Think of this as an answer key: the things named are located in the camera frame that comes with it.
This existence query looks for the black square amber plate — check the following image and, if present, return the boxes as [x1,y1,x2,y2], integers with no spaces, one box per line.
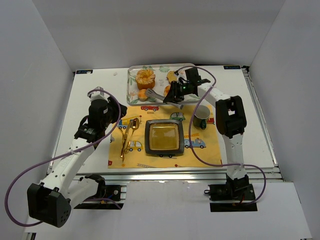
[144,119,185,158]

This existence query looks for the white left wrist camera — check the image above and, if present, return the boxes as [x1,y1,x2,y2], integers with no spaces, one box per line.
[87,86,107,102]

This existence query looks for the gold knife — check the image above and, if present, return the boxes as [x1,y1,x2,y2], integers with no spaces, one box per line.
[120,120,133,160]

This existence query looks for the black xdof label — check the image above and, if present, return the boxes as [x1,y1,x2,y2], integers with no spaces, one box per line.
[223,65,241,70]
[75,69,93,75]

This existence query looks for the dark green mug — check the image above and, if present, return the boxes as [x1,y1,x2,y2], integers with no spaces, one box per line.
[192,105,211,130]

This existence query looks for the yellow vehicle-print placemat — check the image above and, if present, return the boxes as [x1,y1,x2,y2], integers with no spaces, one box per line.
[108,105,222,169]

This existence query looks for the gold spoon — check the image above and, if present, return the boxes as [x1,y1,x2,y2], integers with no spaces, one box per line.
[124,117,140,154]

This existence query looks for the silver metal tongs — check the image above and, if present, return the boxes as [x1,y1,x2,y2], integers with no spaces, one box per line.
[145,88,184,110]

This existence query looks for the seeded bread slice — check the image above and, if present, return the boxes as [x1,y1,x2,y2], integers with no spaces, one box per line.
[166,71,178,83]

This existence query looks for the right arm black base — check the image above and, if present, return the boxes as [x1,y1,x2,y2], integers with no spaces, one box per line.
[203,184,258,213]

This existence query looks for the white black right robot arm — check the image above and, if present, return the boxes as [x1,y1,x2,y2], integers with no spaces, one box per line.
[164,66,250,201]

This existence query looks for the twisted ring bread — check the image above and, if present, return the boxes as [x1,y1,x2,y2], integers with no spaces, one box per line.
[163,85,171,97]

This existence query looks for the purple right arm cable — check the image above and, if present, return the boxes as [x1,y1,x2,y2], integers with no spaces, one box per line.
[177,65,266,204]

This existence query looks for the black XDOF label right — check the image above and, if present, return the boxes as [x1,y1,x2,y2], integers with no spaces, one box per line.
[223,65,241,70]

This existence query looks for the leaf-patterned white tray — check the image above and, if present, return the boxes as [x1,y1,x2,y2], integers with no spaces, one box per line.
[126,63,195,106]

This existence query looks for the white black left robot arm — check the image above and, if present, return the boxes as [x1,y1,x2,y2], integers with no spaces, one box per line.
[27,97,127,228]

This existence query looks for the large sugared ring cake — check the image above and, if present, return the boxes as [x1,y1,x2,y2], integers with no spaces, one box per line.
[135,69,156,90]

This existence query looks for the small round bun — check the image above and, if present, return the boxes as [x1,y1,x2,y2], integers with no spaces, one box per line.
[137,89,148,102]

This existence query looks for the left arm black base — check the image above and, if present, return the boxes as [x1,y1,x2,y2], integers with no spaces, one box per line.
[73,174,127,210]

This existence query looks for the gold fork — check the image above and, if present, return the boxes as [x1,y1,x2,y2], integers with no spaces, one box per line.
[120,126,130,162]

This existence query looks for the black XDOF label left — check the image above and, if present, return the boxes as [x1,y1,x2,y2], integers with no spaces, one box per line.
[75,69,93,75]

